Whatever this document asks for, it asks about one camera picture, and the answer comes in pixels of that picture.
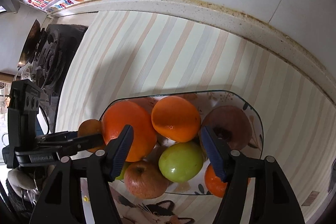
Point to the dark orange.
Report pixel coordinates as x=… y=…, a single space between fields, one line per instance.
x=91 y=127

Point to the black gas stove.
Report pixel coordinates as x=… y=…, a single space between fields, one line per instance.
x=55 y=52

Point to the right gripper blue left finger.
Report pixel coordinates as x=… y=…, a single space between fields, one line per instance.
x=120 y=150

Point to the green apple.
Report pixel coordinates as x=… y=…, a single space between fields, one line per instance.
x=124 y=168
x=181 y=161

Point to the striped cat print mat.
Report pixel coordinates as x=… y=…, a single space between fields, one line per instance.
x=126 y=54

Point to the small brown label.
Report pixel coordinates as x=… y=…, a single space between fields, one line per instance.
x=310 y=198

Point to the floral oval ceramic plate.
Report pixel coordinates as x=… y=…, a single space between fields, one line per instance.
x=148 y=145

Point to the black frying pan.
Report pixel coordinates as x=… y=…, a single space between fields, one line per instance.
x=31 y=43

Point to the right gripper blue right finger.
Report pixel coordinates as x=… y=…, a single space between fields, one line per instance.
x=213 y=152

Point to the dark red bruised apple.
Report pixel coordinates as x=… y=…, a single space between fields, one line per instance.
x=230 y=124

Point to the bright orange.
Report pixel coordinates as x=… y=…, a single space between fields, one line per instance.
x=176 y=118

